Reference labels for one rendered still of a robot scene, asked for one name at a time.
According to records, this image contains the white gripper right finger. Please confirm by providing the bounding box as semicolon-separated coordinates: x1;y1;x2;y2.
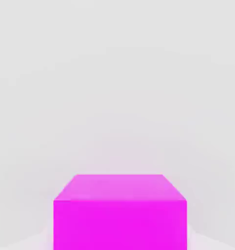
187;223;235;250

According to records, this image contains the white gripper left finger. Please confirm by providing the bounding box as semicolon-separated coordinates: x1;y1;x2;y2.
3;227;54;250

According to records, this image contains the small magenta cube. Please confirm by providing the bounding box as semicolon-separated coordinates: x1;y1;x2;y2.
53;174;188;250

